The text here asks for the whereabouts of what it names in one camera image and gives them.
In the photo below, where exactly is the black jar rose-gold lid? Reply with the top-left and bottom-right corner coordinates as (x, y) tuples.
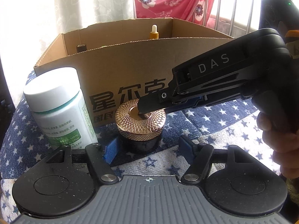
(115, 99), (166, 154)

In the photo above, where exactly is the white green-label pill bottle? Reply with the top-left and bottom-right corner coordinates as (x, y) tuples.
(24, 67), (97, 149)

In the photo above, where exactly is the green glass dropper bottle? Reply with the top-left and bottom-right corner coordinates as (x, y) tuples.
(149, 24), (159, 39)

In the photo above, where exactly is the person's right hand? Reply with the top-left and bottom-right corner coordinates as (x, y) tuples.
(257, 112), (299, 179)

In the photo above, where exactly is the blue star-patterned cloth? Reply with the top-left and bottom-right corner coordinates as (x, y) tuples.
(0, 71), (281, 223)

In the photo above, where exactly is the brown cardboard box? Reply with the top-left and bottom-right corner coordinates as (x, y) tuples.
(34, 18), (231, 127)

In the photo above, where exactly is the black cylindrical tube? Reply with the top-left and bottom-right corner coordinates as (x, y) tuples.
(76, 44), (87, 53)

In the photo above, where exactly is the white patterned curtain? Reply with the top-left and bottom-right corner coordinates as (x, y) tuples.
(1, 0), (136, 105)

